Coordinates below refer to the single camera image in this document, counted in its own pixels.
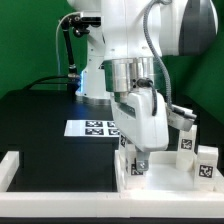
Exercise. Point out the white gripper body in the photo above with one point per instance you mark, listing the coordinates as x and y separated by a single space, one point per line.
135 120

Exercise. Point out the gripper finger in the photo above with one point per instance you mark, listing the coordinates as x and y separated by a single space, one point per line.
142 163

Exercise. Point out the white square tabletop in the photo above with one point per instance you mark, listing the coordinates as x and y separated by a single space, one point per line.
163 174

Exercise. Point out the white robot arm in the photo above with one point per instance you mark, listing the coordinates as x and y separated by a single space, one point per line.
136 34

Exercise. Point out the white sheet with tags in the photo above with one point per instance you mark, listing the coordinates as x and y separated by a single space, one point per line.
90 128

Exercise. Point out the white U-shaped fence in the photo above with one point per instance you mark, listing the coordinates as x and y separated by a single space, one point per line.
126 204

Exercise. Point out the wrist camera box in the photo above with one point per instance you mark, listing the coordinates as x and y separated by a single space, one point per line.
180 118

